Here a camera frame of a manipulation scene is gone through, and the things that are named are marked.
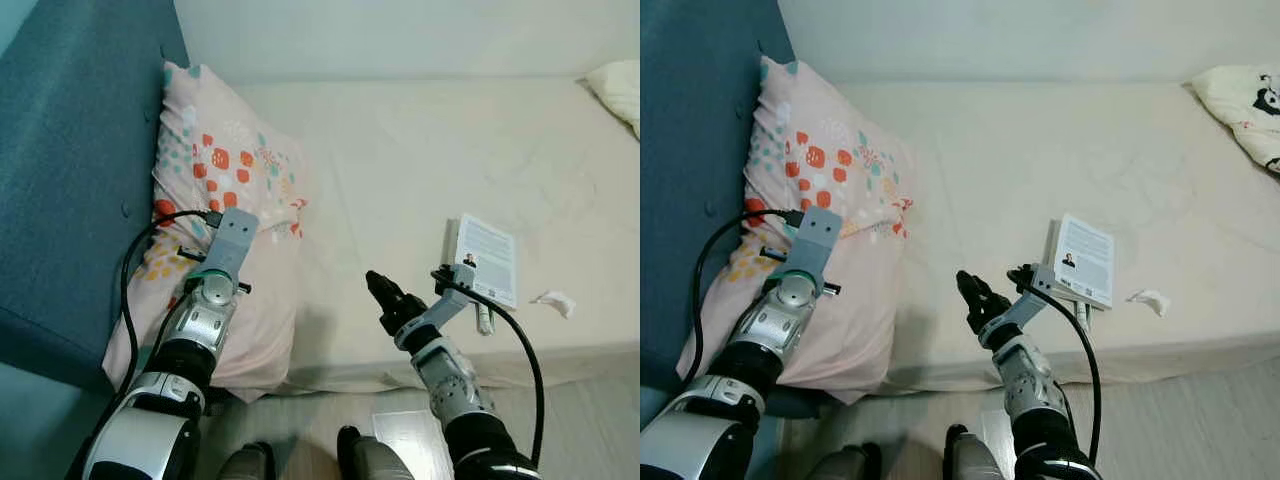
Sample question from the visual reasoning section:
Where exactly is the blue and white book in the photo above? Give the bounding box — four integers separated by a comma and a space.
1045, 213, 1117, 310
443, 213, 520, 310

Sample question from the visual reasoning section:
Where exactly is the pink patterned pillow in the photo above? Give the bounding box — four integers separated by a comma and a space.
678, 57, 914, 406
103, 62, 310, 403

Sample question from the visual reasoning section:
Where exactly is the white tissue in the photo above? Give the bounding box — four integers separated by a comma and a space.
530, 290, 577, 320
1127, 289, 1172, 318

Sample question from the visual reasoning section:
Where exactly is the cream sheeted mattress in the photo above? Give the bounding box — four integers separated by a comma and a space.
205, 78, 641, 393
800, 80, 1280, 393

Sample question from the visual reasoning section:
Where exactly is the robot right leg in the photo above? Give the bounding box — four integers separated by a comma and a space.
337, 426, 413, 480
945, 425, 1011, 480

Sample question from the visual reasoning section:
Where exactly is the robot leg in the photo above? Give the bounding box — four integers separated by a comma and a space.
217, 442, 278, 480
945, 425, 1011, 480
808, 445, 881, 480
337, 426, 413, 480

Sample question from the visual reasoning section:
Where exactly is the blue fabric headboard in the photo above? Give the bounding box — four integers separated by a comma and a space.
640, 0, 798, 421
0, 0, 191, 393

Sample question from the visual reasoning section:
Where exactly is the robot left leg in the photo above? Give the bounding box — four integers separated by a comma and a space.
217, 442, 278, 480
808, 445, 881, 480

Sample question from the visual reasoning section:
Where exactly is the cream cartoon print blanket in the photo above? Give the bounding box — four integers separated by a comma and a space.
1190, 65, 1280, 174
583, 60, 641, 138

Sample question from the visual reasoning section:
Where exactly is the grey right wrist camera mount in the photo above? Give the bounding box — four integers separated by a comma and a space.
990, 290, 1051, 346
400, 288, 473, 349

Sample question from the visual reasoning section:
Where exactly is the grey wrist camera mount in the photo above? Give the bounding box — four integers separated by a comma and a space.
400, 288, 473, 349
785, 207, 844, 286
200, 208, 260, 286
990, 290, 1051, 346

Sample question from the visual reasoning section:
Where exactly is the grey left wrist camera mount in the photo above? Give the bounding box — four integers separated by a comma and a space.
200, 208, 260, 286
785, 207, 844, 286

